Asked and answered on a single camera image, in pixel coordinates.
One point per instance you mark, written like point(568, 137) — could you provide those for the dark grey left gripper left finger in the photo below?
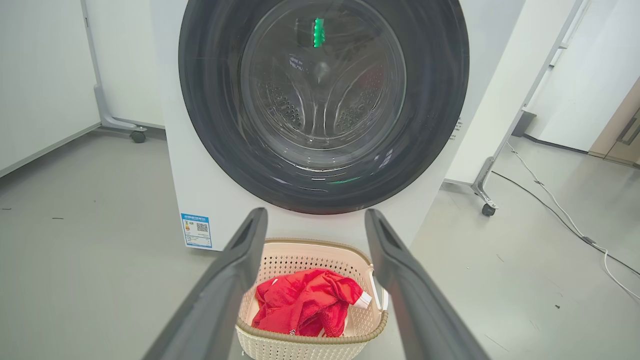
point(220, 295)

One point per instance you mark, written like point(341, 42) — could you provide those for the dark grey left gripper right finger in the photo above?
point(415, 310)

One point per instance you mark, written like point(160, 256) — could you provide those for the red and white garment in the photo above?
point(305, 300)

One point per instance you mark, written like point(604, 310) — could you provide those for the black round glass washer door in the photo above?
point(215, 100)

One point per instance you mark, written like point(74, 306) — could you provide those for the cream perforated laundry basket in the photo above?
point(300, 347)

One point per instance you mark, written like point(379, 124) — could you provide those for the white front-load washing machine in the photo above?
point(190, 190)

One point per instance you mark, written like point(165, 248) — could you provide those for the light brown cabinet door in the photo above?
point(617, 130)

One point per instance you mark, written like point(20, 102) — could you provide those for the blue energy label sticker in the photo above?
point(196, 231)

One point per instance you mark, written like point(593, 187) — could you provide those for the white partition on grey castered leg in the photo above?
point(500, 100)
point(107, 120)

